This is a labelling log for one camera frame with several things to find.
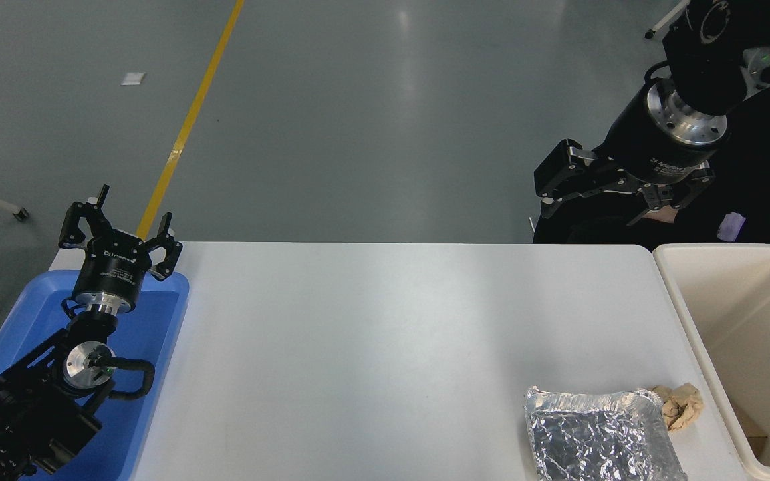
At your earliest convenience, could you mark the blue plastic tray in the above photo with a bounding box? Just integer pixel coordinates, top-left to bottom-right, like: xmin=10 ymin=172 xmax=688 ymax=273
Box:
xmin=0 ymin=269 xmax=190 ymax=481

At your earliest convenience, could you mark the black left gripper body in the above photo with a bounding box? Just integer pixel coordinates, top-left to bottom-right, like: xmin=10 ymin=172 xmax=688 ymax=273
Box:
xmin=72 ymin=229 xmax=152 ymax=303

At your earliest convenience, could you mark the silver foil plate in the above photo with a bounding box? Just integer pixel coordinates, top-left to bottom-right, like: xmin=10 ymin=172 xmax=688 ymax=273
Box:
xmin=524 ymin=386 xmax=688 ymax=481

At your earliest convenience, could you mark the large pale bin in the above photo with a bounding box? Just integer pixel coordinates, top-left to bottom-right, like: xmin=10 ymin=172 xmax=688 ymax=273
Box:
xmin=652 ymin=243 xmax=770 ymax=481

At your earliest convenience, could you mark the white wheeled chair base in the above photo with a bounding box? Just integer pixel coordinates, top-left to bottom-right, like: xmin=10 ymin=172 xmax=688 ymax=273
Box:
xmin=645 ymin=0 xmax=690 ymax=40

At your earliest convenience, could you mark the crumpled tan paper ball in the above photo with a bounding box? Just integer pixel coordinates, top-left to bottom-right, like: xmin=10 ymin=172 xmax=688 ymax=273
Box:
xmin=649 ymin=383 xmax=704 ymax=432

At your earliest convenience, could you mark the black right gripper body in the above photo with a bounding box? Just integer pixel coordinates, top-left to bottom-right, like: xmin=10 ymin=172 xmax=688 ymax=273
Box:
xmin=600 ymin=86 xmax=717 ymax=187

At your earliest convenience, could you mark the seated person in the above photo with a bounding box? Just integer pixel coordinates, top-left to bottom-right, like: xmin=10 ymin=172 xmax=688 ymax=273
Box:
xmin=532 ymin=63 xmax=770 ymax=261

